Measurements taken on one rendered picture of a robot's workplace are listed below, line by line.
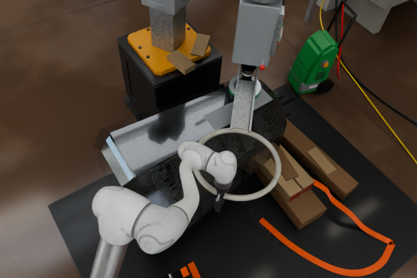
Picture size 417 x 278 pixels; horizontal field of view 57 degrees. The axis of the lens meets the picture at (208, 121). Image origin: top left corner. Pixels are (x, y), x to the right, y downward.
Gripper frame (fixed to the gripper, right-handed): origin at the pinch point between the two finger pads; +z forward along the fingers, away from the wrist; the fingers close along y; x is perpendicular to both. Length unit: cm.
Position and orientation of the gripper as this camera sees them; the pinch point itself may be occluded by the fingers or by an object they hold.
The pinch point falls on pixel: (219, 204)
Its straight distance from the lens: 206.7
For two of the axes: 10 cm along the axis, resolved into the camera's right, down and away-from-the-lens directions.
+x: -9.2, -3.3, 2.2
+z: -0.6, 6.7, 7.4
